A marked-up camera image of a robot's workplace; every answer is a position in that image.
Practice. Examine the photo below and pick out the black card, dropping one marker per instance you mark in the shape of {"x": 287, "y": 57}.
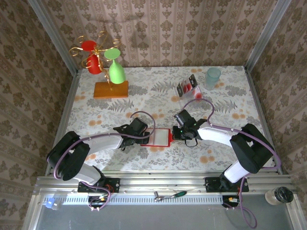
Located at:
{"x": 192, "y": 80}

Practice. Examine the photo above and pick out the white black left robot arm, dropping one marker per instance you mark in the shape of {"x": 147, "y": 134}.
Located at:
{"x": 105, "y": 142}

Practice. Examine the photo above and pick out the aluminium front rail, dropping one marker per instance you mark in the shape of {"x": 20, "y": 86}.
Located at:
{"x": 163, "y": 182}

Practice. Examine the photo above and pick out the glass jar black lid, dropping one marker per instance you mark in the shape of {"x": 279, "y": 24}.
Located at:
{"x": 279, "y": 195}

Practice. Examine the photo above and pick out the red rectangular tray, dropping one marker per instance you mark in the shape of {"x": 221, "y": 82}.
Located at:
{"x": 160, "y": 137}

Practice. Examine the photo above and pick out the red wine glass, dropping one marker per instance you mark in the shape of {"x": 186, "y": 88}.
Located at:
{"x": 93, "y": 67}

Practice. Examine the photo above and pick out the teal plastic cup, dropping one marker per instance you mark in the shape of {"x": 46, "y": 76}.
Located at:
{"x": 212, "y": 77}

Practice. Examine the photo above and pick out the grey metal shelf panel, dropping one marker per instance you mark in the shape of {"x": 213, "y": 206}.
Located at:
{"x": 156, "y": 218}

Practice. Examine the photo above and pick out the aluminium frame post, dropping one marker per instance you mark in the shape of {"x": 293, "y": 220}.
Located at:
{"x": 266, "y": 36}
{"x": 54, "y": 36}

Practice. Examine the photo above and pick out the dark green card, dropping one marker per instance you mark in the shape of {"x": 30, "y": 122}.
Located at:
{"x": 179, "y": 87}

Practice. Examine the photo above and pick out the black power connector box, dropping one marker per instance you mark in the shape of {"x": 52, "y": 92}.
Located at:
{"x": 227, "y": 200}
{"x": 96, "y": 200}

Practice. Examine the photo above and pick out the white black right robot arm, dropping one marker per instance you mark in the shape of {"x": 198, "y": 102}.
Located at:
{"x": 216, "y": 135}

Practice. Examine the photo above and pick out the aluminium table side rail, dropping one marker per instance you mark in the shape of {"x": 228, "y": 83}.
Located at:
{"x": 64, "y": 119}
{"x": 255, "y": 95}

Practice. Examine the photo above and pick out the green wine glass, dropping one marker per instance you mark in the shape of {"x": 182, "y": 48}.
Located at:
{"x": 116, "y": 74}

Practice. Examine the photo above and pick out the floral patterned table cover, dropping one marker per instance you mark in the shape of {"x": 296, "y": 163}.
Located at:
{"x": 144, "y": 79}

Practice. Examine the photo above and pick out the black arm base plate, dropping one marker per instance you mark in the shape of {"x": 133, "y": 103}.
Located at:
{"x": 115, "y": 184}
{"x": 211, "y": 184}

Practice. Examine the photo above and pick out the blue white small device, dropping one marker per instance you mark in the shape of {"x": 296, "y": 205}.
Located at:
{"x": 50, "y": 203}

